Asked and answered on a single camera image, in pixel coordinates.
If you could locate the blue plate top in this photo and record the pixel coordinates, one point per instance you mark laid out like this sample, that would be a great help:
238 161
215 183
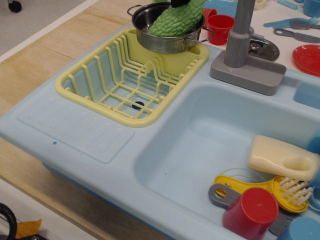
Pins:
223 7

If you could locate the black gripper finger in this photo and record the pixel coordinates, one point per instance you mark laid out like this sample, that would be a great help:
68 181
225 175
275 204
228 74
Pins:
179 3

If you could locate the black caster wheel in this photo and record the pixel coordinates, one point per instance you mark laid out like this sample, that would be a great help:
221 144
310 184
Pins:
14 6

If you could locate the yellow plastic dish rack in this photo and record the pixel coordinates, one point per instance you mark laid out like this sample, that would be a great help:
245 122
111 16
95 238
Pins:
127 83

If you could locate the red plate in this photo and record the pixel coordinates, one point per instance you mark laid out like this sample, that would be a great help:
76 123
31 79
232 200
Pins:
307 58

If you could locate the steel pot lid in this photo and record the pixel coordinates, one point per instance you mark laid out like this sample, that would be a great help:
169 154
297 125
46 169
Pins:
263 49

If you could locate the blue cup bottom right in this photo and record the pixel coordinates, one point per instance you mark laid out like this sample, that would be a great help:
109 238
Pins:
301 228

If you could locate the red cup behind pot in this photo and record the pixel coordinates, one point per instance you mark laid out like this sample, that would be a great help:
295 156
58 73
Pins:
208 12

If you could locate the blue cup top right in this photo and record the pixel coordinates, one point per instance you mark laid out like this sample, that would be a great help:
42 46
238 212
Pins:
311 8

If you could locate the yellow dish brush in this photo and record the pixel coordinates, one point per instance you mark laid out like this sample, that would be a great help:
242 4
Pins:
291 195

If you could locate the grey utensil in sink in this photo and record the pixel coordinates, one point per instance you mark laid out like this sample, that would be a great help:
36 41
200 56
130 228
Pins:
224 196

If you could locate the steel pot with handles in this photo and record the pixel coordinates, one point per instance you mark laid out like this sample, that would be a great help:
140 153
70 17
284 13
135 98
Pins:
143 17

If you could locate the cream toy soap bottle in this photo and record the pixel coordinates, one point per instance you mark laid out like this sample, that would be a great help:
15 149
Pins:
273 156

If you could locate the red cup near faucet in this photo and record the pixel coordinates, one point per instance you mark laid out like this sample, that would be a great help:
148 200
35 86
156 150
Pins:
221 25

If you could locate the blue cup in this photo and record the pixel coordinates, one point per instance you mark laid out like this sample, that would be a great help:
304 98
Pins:
311 8
301 228

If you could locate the grey toy faucet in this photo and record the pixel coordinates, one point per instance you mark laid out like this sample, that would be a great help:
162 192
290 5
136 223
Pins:
235 66

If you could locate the orange tape piece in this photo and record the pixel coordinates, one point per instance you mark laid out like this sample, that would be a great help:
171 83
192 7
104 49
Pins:
27 228

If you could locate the grey toy knife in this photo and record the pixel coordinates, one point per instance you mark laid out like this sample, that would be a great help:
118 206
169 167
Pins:
296 35

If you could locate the grey toy spatula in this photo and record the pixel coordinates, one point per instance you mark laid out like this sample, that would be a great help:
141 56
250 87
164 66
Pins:
303 25

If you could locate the light blue toy sink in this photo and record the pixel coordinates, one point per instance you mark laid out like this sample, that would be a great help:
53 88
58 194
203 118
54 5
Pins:
161 173

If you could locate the red cup in sink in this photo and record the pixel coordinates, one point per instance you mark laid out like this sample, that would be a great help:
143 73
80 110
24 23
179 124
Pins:
251 215

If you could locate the green toy bitter squash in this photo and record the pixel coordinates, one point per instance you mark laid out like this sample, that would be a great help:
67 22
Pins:
177 21

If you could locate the blue toy knife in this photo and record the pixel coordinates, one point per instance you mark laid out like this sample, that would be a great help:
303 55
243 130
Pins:
282 24

